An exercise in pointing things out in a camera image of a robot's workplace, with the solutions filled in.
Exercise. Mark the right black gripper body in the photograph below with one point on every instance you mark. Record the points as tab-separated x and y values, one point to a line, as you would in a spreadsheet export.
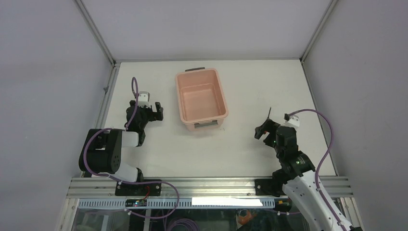
278	151

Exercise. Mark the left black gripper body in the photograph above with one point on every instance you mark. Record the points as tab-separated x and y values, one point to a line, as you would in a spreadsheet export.
146	113

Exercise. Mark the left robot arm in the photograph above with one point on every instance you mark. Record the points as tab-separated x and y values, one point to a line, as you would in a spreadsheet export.
102	151

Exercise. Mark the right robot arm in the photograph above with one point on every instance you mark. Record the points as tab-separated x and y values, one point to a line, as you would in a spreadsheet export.
298	179

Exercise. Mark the pink plastic bin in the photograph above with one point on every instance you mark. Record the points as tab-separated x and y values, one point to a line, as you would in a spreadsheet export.
201	99

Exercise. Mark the orange object below table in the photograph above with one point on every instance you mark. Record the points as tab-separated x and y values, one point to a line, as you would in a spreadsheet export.
245	215

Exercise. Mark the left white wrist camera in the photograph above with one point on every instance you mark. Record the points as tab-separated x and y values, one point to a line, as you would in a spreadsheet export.
144	99

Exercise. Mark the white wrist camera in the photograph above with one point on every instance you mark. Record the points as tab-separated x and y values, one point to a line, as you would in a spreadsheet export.
292	121
144	99

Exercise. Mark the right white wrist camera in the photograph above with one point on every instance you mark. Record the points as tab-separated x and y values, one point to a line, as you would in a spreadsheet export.
292	121

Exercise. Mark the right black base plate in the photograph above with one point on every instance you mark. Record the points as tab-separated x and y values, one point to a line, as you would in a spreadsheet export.
268	187

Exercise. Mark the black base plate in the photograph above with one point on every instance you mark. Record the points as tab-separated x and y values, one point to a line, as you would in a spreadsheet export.
268	187
140	190

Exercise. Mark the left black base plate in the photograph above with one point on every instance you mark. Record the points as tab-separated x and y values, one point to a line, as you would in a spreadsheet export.
140	190

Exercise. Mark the white slotted cable duct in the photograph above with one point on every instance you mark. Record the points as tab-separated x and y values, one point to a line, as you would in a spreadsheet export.
162	203

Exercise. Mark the aluminium frame rail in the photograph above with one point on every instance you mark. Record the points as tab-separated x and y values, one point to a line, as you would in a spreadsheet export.
237	187

